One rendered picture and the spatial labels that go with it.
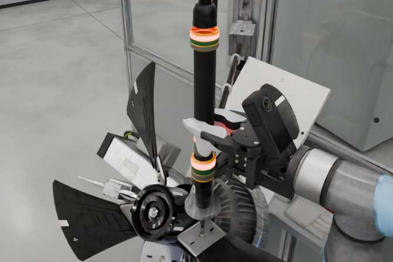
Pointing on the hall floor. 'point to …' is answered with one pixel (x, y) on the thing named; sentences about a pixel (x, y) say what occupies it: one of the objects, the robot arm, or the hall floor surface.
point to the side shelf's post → (286, 246)
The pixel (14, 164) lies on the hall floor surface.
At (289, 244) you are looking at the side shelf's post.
